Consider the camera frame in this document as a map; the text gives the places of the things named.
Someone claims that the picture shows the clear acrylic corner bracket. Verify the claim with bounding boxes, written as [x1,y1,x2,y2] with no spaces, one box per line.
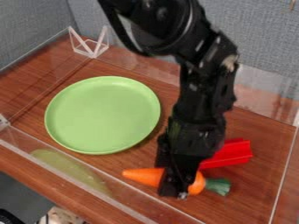
[68,25,109,59]

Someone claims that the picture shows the clear acrylic enclosure wall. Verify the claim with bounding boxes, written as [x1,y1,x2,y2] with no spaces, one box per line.
[0,31,299,224]

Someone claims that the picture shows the red toy pepper block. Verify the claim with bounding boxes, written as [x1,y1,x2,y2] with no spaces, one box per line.
[199,138,254,170]

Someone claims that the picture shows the green plastic plate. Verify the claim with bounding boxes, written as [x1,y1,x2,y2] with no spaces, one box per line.
[44,76,162,155]

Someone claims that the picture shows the orange toy carrot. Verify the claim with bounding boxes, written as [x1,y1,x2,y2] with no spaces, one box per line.
[121,168,231,196]

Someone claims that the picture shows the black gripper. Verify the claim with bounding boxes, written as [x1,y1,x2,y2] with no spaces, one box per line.
[154,116,228,201]

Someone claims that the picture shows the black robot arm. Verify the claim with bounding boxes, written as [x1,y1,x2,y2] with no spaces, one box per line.
[97,0,239,199]

